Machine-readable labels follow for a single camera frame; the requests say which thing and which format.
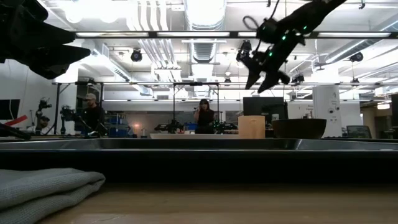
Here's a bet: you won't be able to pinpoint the person with dark cap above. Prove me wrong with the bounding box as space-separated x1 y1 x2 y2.
39 115 53 135

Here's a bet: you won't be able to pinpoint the white round pillar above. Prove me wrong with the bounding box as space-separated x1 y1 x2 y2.
312 85 343 138

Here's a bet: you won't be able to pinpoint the grey cloth napkin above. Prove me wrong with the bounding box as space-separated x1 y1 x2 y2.
0 167 106 224

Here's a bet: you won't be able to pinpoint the person standing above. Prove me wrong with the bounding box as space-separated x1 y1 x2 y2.
193 98 216 135

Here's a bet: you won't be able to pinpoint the beige ceramic mug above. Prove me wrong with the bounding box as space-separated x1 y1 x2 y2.
238 115 266 139

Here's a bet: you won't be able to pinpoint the person with grey cap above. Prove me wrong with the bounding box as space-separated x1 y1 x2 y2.
81 93 107 138

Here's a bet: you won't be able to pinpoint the black ceiling spot lamp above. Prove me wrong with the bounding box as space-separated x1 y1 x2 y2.
130 49 144 63
236 40 252 62
349 51 364 63

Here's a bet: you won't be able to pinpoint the black serving tray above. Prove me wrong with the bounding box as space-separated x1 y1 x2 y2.
0 138 398 184

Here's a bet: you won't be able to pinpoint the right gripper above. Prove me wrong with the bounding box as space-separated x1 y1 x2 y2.
240 32 307 95

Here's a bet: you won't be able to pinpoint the blue storage bins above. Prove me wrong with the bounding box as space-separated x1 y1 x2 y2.
108 116 129 138

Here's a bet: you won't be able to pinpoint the black bowl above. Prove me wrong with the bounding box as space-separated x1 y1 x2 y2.
272 118 328 139

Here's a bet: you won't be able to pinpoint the silver ventilation duct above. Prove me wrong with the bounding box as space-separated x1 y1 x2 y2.
182 0 228 91

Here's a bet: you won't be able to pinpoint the dark wall monitor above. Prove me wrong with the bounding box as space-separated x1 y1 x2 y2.
0 98 21 121

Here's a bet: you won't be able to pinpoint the black metal rig frame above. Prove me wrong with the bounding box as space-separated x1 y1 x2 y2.
172 82 220 132
52 81 105 136

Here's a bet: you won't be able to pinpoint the black overhead frame bar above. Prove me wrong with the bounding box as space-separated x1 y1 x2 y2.
72 30 398 39

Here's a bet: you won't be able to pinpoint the black desk monitor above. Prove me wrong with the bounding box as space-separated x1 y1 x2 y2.
243 96 289 126

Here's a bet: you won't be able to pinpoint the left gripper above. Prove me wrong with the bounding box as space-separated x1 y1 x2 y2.
0 0 91 80

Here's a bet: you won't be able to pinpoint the red item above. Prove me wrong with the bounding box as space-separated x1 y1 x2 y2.
4 114 29 127

